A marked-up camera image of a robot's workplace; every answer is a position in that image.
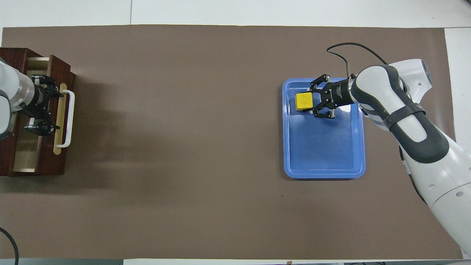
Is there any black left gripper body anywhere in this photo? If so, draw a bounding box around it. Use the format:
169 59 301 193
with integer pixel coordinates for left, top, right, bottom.
20 83 51 119

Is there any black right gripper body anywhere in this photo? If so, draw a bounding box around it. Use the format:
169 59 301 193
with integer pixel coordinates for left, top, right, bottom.
321 78 355 111

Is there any wooden drawer with white handle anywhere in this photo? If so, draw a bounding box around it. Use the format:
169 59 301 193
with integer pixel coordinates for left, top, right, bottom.
7 54 77 176

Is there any yellow cube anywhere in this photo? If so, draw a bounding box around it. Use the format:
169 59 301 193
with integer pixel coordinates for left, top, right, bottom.
295 92 314 112

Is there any blue plastic tray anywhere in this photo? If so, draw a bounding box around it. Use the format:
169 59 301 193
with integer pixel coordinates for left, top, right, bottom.
282 78 366 179

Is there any brown table mat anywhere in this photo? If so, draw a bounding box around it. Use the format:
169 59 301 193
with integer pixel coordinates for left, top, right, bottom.
0 25 470 260

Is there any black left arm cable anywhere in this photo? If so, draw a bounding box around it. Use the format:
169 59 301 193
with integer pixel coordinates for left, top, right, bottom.
0 227 19 265

